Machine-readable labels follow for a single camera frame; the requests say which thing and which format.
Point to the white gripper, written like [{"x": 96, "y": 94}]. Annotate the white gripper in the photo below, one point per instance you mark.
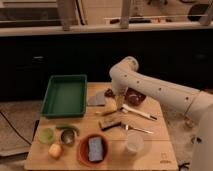
[{"x": 120, "y": 97}]

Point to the small grey towel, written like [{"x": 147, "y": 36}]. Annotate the small grey towel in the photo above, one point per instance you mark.
[{"x": 97, "y": 100}]

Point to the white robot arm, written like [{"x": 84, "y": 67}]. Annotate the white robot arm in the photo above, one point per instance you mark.
[{"x": 193, "y": 103}]

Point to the clear plastic cup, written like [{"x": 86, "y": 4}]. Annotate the clear plastic cup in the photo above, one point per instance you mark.
[{"x": 134, "y": 142}]

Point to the light green cup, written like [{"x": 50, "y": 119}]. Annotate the light green cup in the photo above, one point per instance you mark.
[{"x": 46, "y": 136}]

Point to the yellow banana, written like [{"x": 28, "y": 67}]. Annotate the yellow banana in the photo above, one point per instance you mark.
[{"x": 110, "y": 107}]

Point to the dark red bowl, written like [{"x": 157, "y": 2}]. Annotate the dark red bowl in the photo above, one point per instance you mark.
[{"x": 134, "y": 97}]

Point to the wooden block eraser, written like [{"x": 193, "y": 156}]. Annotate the wooden block eraser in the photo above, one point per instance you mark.
[{"x": 109, "y": 122}]

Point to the green plastic tray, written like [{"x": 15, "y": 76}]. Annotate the green plastic tray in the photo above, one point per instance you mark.
[{"x": 65, "y": 97}]

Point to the blue sponge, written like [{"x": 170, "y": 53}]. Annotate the blue sponge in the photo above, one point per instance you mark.
[{"x": 95, "y": 149}]

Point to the orange bowl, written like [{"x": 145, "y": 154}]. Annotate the orange bowl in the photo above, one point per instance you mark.
[{"x": 83, "y": 150}]

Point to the yellow lemon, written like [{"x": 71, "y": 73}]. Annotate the yellow lemon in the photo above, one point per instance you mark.
[{"x": 55, "y": 151}]

